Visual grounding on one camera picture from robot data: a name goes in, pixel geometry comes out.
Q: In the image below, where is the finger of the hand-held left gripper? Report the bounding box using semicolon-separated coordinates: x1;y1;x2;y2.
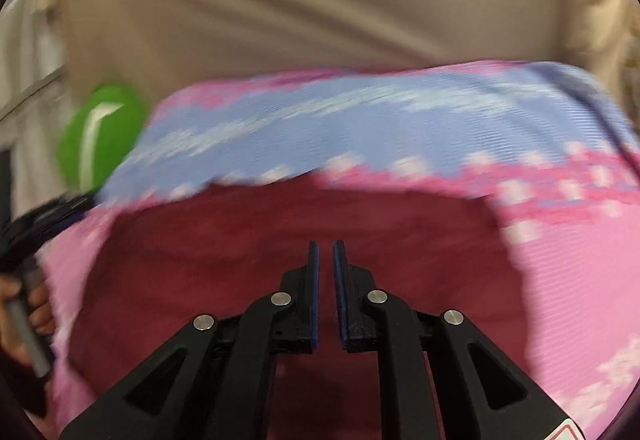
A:
15;192;98;245

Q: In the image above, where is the pink floral blanket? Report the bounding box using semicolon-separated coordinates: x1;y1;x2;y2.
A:
40;60;640;440

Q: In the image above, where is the maroon puffer jacket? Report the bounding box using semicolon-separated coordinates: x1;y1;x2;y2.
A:
67;182;533;440

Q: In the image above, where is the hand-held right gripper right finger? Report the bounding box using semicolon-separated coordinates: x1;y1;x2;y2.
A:
332;240;587;440

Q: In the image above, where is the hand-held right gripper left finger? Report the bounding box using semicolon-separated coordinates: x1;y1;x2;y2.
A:
60;240;321;440

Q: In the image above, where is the green plush pillow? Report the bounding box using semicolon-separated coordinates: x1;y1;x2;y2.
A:
56;84;151;197

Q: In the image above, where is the person's left hand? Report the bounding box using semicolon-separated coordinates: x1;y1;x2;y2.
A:
0;277;57;363

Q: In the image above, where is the white curtain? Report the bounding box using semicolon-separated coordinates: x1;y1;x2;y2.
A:
0;0;68;221

